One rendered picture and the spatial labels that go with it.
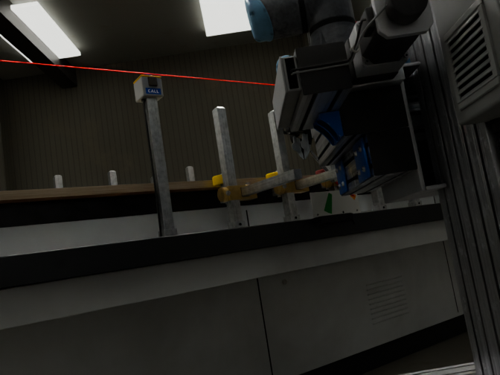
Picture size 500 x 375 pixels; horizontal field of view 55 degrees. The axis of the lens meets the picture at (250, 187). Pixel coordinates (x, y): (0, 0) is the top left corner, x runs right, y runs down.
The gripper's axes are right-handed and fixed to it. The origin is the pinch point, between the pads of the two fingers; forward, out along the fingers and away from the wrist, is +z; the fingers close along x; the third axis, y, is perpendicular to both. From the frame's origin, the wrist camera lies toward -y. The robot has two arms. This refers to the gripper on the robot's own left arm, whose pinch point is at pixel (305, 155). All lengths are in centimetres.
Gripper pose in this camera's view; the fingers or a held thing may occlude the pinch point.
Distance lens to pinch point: 181.8
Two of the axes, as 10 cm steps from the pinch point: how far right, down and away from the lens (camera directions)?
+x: 8.0, -2.0, -5.6
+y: -5.7, -0.2, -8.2
